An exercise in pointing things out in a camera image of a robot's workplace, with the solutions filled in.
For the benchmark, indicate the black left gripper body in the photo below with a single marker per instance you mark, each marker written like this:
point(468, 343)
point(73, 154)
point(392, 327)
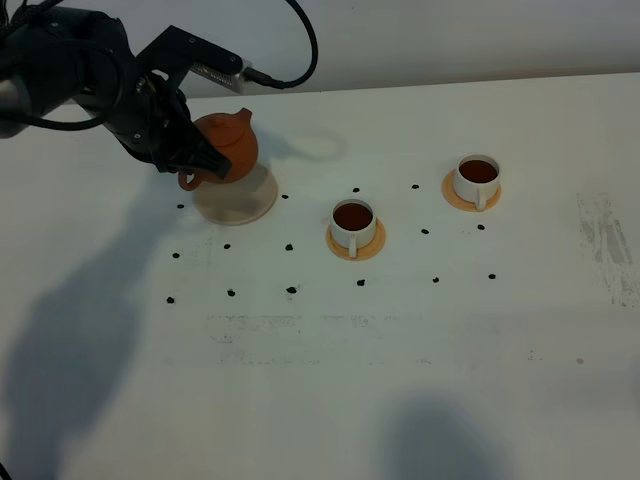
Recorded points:
point(152, 121)

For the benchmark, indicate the white teacup far right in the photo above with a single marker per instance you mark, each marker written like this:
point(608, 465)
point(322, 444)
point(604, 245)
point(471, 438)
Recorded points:
point(477, 179)

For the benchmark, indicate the orange saucer far right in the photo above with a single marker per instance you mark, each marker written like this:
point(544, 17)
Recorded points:
point(454, 200)

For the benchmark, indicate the orange saucer near teapot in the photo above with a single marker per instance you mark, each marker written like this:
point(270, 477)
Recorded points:
point(375, 245)

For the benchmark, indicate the beige round teapot coaster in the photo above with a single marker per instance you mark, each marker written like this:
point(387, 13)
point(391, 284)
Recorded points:
point(240, 202)

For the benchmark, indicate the brown clay teapot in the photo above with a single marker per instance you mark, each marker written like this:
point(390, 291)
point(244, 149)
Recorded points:
point(233, 136)

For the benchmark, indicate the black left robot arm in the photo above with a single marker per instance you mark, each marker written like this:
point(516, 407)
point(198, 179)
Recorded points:
point(69, 69)

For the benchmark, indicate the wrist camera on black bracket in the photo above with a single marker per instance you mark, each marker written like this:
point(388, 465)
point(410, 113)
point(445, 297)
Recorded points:
point(176, 52)

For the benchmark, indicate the white teacup near teapot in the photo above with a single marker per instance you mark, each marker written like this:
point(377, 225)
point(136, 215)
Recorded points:
point(353, 225)

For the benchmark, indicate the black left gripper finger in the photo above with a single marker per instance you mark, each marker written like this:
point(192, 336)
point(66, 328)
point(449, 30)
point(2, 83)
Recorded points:
point(183, 147)

